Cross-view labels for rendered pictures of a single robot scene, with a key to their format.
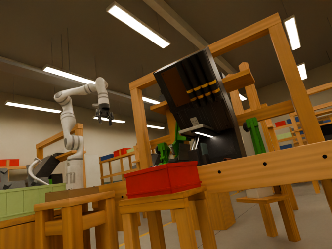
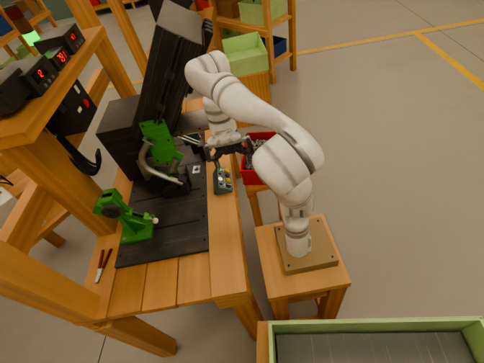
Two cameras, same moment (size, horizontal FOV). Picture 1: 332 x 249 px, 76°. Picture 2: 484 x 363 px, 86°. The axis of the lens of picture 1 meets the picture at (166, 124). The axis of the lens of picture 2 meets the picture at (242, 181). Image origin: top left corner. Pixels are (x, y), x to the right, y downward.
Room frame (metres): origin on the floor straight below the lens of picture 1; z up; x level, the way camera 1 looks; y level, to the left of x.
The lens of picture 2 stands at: (1.64, 0.97, 1.88)
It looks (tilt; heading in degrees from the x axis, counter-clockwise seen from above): 48 degrees down; 245
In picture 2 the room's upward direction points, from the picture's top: 14 degrees counter-clockwise
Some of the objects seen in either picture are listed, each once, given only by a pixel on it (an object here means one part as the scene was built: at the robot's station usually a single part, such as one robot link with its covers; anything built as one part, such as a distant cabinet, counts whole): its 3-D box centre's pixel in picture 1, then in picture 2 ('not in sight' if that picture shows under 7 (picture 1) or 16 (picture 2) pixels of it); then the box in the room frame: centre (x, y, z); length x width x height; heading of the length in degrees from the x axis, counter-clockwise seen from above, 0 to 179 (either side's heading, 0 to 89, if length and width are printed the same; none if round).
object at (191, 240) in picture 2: not in sight; (170, 169); (1.51, -0.21, 0.89); 1.10 x 0.42 x 0.02; 61
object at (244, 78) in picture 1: (199, 95); (48, 74); (1.74, -0.33, 1.52); 0.90 x 0.25 x 0.04; 61
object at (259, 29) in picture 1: (192, 60); not in sight; (1.78, -0.35, 1.89); 1.50 x 0.09 x 0.09; 61
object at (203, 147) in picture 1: (205, 154); (193, 143); (1.33, -0.21, 0.97); 0.10 x 0.02 x 0.14; 151
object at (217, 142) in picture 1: (219, 141); (135, 138); (1.58, -0.37, 1.07); 0.30 x 0.18 x 0.34; 61
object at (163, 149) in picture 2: (183, 132); (160, 137); (1.50, -0.11, 1.17); 0.13 x 0.12 x 0.20; 61
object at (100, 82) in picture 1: (102, 88); (215, 86); (1.39, 0.41, 1.57); 0.09 x 0.07 x 0.15; 174
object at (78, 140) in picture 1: (75, 148); (294, 210); (1.30, 0.59, 1.14); 0.09 x 0.09 x 0.17; 43
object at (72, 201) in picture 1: (76, 200); (297, 254); (1.31, 0.60, 0.83); 0.32 x 0.32 x 0.04; 62
